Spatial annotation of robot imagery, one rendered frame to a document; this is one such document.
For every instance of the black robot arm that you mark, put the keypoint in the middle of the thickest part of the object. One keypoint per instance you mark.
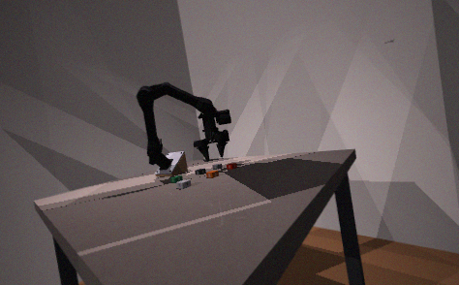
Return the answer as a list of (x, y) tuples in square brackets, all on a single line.
[(146, 97)]

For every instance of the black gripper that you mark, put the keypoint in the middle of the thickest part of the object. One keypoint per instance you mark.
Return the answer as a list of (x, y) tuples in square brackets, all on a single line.
[(202, 145)]

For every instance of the green block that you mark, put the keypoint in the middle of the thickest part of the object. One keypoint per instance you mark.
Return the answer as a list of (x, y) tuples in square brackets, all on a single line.
[(176, 178)]

